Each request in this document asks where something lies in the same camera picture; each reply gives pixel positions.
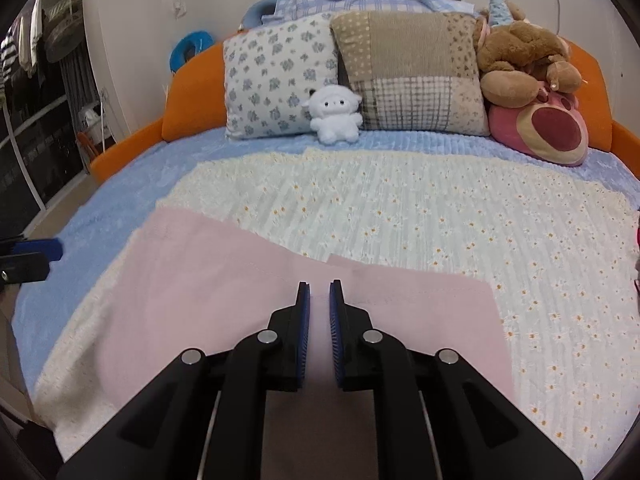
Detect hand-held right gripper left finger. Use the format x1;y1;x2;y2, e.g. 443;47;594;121
57;280;312;480

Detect grey striped curtain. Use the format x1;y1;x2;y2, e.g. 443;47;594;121
60;45;102;127

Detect pink plush bear cushion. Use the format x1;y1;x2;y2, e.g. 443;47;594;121
487;85;589;167

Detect brown plush bear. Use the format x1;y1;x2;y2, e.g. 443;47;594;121
475;2;583;108

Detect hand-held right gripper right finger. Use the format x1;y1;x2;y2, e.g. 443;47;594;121
328;279;584;480

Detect blue party hat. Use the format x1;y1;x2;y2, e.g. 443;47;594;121
482;0;516;27

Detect beige patchwork pillow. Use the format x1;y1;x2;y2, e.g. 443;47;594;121
330;10;491;137

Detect hanging laundry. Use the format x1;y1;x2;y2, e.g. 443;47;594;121
0;0;87;78

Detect pink hooded jacket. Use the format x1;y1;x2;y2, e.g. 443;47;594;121
97;208;516;480

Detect white desk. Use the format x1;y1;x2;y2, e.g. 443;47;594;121
80;100;110;133

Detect white blue floral pillow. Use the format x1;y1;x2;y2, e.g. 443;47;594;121
222;12;341;139

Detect blue swim ring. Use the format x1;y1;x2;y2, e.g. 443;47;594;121
169;31;214;74

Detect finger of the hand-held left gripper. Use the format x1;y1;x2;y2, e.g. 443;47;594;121
0;252;50;286
0;237;64;263

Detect white daisy print mat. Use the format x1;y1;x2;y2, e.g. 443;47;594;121
32;147;640;480

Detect white plush lamb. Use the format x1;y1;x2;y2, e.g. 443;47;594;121
301;85;363;144

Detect orange chair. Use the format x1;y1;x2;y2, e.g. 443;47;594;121
75;130;99;162

